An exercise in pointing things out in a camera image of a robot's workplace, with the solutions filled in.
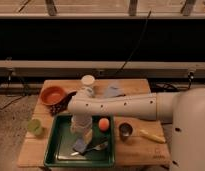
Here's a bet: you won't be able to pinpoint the white paper cup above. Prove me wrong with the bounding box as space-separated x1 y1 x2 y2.
81 75 95 97

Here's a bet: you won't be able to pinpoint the blue sponge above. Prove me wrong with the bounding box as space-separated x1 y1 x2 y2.
73 138 87 153

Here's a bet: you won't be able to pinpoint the light blue cloth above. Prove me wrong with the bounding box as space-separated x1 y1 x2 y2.
103 85 124 98

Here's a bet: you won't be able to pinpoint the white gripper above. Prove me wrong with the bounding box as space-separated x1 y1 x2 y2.
70 115 93 144

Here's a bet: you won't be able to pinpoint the black cable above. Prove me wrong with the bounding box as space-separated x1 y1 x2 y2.
114 9 153 76

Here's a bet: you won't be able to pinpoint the silver fork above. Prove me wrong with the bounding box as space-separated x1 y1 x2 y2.
70 141 108 156

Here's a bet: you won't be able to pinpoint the green plastic cup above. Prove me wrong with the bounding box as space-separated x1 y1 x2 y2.
27 119 43 136

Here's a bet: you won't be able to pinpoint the yellow banana toy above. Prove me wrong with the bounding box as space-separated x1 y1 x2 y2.
140 129 166 143

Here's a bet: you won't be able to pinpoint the orange ball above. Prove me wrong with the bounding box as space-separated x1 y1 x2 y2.
98 118 110 131

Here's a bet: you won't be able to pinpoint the orange bowl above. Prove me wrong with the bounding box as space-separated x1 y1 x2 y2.
40 86 66 106

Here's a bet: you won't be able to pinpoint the dark brown bowl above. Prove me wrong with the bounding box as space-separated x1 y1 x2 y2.
65 91 77 104

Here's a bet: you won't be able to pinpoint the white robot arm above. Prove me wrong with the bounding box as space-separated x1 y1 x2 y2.
68 88 205 171

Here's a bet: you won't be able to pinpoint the small metal cup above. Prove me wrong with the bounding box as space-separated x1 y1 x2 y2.
119 122 133 140

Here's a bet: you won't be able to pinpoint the green plastic tray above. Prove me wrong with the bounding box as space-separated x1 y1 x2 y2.
44 115 115 167

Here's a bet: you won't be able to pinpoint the bunch of dark grapes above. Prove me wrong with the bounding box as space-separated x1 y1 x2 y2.
49 103 67 116

